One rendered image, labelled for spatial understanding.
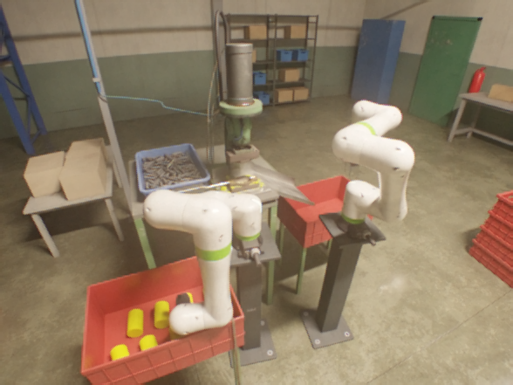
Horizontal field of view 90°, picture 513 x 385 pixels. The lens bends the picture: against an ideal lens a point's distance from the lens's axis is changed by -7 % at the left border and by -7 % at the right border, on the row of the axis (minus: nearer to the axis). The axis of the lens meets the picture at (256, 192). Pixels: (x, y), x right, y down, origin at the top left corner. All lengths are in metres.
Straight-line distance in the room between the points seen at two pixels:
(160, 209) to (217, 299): 0.38
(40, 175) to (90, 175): 0.47
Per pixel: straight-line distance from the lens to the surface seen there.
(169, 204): 0.84
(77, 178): 2.64
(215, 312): 1.06
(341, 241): 1.40
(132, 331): 1.44
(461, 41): 6.85
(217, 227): 0.78
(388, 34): 7.39
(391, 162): 0.96
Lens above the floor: 1.83
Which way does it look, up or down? 33 degrees down
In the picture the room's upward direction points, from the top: straight up
